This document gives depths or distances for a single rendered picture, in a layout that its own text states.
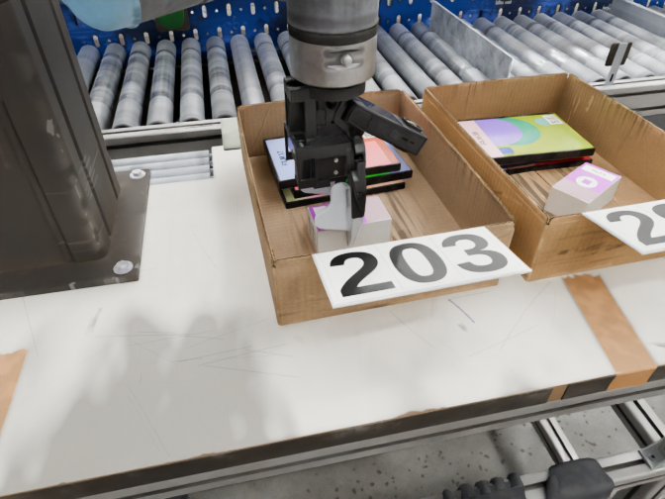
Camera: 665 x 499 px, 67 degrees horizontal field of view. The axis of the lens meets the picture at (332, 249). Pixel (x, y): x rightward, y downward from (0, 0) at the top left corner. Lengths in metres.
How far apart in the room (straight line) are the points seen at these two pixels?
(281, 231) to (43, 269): 0.31
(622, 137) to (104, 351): 0.81
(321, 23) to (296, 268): 0.24
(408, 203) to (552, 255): 0.22
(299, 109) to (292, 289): 0.20
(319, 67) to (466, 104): 0.48
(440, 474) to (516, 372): 0.79
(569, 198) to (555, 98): 0.32
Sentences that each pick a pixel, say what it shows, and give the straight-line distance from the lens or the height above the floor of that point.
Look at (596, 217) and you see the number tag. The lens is 0.63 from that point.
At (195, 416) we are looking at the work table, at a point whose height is 0.75.
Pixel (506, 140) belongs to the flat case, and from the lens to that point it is 0.88.
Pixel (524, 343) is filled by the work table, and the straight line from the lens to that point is 0.61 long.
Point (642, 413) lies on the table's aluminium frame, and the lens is 1.03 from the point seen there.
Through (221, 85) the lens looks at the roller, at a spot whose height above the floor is 0.75.
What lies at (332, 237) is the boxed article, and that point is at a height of 0.79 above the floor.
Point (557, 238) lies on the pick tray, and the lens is 0.65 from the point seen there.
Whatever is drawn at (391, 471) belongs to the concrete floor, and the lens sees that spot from 1.33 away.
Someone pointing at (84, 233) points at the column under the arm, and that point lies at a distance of 0.69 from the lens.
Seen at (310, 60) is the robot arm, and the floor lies 1.01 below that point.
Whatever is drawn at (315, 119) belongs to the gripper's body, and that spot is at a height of 0.95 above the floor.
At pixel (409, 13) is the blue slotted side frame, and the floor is 0.76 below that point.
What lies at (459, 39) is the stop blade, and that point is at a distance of 1.43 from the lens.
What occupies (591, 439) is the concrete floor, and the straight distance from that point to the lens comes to 1.51.
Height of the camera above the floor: 1.19
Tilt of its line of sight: 41 degrees down
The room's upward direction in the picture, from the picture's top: straight up
